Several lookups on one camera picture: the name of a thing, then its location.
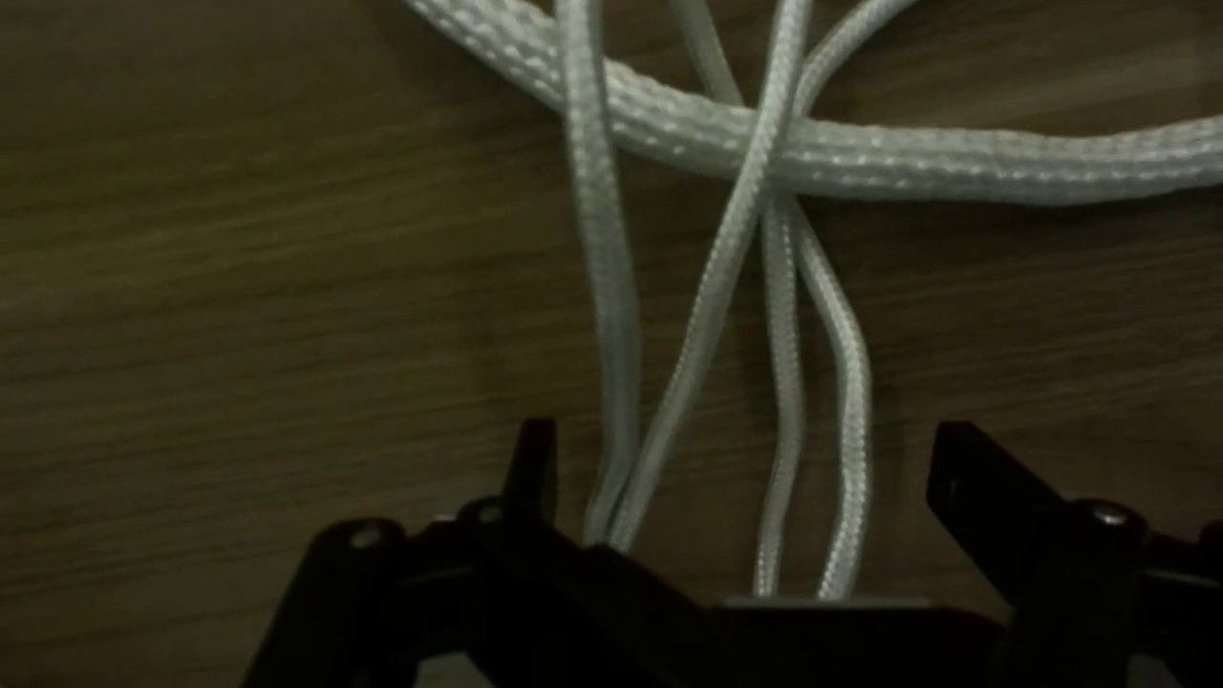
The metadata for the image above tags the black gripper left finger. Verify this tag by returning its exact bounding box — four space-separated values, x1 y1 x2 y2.
497 415 692 643

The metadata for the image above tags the white string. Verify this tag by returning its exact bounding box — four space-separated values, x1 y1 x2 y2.
403 0 1223 604

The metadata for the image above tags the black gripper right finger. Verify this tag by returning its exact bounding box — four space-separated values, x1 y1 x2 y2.
925 415 1150 688

